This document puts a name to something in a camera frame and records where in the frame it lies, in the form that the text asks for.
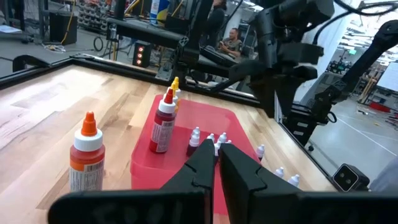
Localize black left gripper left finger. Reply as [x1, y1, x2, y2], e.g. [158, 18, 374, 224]
[48, 139, 216, 224]

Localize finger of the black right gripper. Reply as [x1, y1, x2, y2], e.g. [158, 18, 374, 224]
[229, 60, 277, 119]
[275, 43, 324, 105]

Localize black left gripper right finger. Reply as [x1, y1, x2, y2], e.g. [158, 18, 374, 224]
[218, 142, 398, 224]

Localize orange food colouring bottle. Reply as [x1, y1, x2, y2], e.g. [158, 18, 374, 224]
[68, 111, 106, 193]

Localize person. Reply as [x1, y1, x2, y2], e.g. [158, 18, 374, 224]
[201, 0, 229, 50]
[217, 27, 244, 58]

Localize red translucent plastic bin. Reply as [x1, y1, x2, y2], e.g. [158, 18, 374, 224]
[129, 94, 261, 216]

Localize black box red lights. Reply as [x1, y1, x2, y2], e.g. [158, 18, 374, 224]
[132, 41, 154, 68]

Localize black computer tower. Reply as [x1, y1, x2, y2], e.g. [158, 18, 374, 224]
[49, 11, 78, 46]

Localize black stereo camera box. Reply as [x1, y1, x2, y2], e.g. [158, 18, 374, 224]
[331, 163, 371, 192]

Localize black aluminium table frame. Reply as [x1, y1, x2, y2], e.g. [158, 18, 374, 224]
[0, 0, 343, 191]

